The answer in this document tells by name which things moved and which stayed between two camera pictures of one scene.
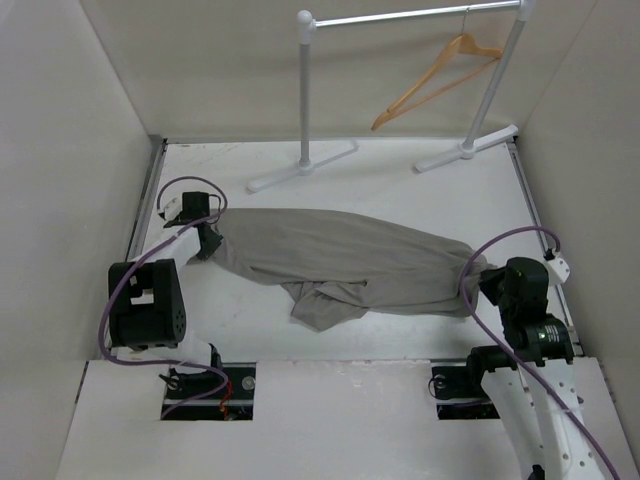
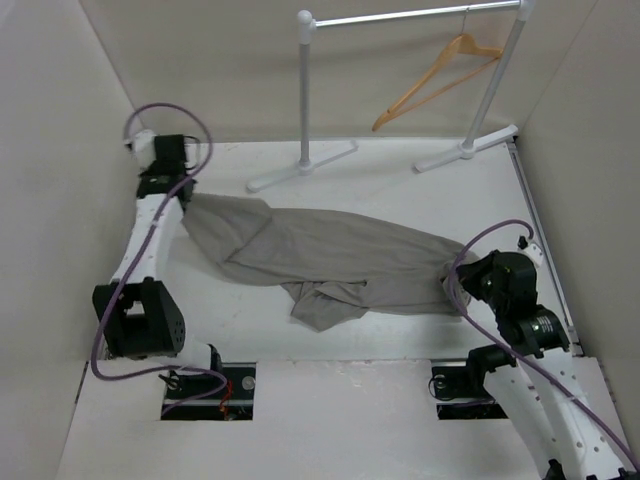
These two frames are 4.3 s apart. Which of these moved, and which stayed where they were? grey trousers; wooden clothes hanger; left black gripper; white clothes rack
Moved: left black gripper
Stayed: white clothes rack; grey trousers; wooden clothes hanger
